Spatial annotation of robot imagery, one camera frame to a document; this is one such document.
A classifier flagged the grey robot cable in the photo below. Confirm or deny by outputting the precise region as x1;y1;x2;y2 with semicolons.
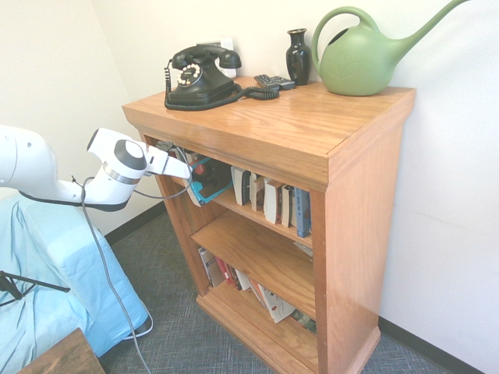
69;146;195;374

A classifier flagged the black wall baseboard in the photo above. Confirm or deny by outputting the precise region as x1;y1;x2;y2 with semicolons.
377;316;499;374
103;200;169;247

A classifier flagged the black rotary telephone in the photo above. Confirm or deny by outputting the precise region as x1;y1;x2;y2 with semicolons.
163;58;281;112

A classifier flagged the black rotary telephone base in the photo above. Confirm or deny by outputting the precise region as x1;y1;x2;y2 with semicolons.
168;58;243;105

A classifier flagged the black-spined paperback book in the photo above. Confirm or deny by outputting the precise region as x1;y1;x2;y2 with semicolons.
280;184;296;228

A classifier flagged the black glossy vase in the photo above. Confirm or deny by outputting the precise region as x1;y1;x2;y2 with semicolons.
286;27;313;86

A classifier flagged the white wall device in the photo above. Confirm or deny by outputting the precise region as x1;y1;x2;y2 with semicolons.
195;36;235;79

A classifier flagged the blue-spined book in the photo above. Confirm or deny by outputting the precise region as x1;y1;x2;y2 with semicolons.
293;187;313;239

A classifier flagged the green plastic watering can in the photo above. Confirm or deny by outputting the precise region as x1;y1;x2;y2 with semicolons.
310;0;473;97

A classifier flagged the dark remote control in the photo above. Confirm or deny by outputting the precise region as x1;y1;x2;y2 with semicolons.
269;75;296;91
253;73;282;92

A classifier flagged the dark wooden table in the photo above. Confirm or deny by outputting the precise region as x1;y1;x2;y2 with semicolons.
15;326;107;374

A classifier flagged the slim white leaning book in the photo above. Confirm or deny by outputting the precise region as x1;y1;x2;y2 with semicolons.
234;268;252;292

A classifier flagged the dark green and red book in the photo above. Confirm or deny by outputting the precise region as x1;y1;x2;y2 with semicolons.
289;309;318;337

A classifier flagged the light blue cloth cover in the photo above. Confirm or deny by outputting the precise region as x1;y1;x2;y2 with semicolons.
0;194;154;374

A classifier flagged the thin tan-edged paperback book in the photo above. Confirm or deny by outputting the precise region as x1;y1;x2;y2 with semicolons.
249;173;265;212

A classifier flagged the teal and red paperback book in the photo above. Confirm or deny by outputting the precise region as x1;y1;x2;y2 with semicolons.
186;155;234;208

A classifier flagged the thick cream-paged paperback book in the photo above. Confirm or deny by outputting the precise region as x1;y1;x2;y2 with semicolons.
262;178;285;225

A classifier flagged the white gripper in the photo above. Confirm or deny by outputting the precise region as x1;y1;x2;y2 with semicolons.
146;150;193;182

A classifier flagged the oak wooden bookshelf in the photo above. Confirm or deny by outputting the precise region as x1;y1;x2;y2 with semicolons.
122;76;417;374

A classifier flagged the large white magazine book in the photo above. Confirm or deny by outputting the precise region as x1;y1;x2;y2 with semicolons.
196;245;226;289

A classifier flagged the white curved frame base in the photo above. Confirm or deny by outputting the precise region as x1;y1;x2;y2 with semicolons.
130;310;154;339

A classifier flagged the thick white-paged black book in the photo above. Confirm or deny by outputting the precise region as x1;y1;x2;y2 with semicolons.
230;165;253;207

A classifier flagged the white book with red print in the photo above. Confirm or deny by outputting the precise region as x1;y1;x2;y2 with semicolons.
257;284;296;324

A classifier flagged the black telephone handset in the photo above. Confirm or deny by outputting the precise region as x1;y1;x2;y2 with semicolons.
170;44;242;71

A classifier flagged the black tripod stand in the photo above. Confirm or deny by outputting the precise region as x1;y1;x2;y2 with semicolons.
0;270;72;309

